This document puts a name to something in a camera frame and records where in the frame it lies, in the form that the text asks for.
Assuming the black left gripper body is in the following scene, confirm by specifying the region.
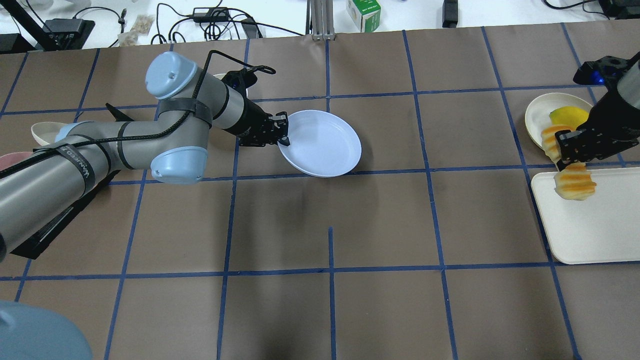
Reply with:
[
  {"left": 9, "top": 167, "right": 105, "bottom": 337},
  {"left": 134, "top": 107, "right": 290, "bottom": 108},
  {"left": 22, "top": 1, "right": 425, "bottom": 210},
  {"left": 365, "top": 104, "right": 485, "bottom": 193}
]
[{"left": 235, "top": 102, "right": 274, "bottom": 147}]

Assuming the aluminium frame post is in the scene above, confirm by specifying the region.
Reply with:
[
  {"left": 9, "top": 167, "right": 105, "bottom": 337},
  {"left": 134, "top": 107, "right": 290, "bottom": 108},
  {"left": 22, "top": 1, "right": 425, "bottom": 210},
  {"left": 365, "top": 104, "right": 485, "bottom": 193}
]
[{"left": 305, "top": 0, "right": 336, "bottom": 42}]

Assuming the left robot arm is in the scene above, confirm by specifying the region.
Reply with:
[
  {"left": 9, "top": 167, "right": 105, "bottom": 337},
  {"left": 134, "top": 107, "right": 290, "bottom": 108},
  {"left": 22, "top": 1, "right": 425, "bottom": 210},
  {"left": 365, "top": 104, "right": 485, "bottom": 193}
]
[{"left": 0, "top": 51, "right": 290, "bottom": 257}]

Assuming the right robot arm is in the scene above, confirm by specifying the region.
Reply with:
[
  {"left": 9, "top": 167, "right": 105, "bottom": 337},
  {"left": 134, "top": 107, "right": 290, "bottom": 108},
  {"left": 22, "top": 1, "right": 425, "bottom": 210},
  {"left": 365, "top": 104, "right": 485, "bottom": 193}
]
[{"left": 554, "top": 54, "right": 640, "bottom": 171}]

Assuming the pink plate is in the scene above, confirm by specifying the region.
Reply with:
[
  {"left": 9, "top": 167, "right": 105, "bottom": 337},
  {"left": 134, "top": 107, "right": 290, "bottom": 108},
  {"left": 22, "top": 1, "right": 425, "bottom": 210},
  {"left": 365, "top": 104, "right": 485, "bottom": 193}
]
[{"left": 0, "top": 152, "right": 32, "bottom": 171}]

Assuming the yellow lemon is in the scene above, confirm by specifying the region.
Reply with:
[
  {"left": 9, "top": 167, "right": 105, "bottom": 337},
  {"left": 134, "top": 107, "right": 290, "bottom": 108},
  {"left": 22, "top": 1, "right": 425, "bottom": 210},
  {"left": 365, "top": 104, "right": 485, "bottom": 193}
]
[{"left": 549, "top": 105, "right": 589, "bottom": 130}]

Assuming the blue plate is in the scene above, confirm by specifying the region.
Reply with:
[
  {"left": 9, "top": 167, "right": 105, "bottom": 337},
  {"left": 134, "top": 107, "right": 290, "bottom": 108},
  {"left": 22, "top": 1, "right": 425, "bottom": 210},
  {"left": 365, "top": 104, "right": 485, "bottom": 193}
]
[{"left": 278, "top": 109, "right": 362, "bottom": 178}]

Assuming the black power brick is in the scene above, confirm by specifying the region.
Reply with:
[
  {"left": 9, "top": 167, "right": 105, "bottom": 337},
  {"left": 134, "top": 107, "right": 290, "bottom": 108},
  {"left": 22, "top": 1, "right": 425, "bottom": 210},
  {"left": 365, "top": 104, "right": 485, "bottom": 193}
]
[{"left": 190, "top": 6, "right": 231, "bottom": 24}]

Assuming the black plate rack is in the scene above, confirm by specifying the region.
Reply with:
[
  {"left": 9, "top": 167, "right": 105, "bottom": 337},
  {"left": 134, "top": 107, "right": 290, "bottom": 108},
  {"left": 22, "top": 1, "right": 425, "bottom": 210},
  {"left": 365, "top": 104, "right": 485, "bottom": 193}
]
[{"left": 1, "top": 134, "right": 119, "bottom": 260}]

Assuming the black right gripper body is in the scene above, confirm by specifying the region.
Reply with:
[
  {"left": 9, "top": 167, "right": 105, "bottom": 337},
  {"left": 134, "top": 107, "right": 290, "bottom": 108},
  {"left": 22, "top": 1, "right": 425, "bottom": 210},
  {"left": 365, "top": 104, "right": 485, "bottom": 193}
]
[{"left": 577, "top": 92, "right": 640, "bottom": 162}]

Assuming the white shallow plate with lemon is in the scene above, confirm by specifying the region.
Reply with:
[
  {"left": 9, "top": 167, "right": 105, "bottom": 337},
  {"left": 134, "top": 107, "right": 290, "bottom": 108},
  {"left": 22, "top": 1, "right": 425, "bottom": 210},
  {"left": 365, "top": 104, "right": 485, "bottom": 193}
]
[{"left": 525, "top": 92, "right": 593, "bottom": 149}]

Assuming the cream plate in rack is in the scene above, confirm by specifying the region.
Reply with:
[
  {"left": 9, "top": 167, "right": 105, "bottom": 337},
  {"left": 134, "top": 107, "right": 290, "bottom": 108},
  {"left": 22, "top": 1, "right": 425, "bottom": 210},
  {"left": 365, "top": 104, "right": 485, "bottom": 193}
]
[{"left": 30, "top": 121, "right": 69, "bottom": 146}]

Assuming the green white box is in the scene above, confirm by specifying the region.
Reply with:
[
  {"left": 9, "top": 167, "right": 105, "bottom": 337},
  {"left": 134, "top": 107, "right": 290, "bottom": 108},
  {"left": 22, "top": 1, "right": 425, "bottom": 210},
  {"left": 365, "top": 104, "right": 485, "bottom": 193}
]
[{"left": 346, "top": 0, "right": 382, "bottom": 33}]

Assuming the white rectangular tray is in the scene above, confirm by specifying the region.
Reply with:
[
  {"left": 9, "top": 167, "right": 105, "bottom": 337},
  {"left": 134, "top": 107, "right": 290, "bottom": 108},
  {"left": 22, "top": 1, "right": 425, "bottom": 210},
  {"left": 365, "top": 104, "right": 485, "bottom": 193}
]
[{"left": 531, "top": 167, "right": 640, "bottom": 265}]

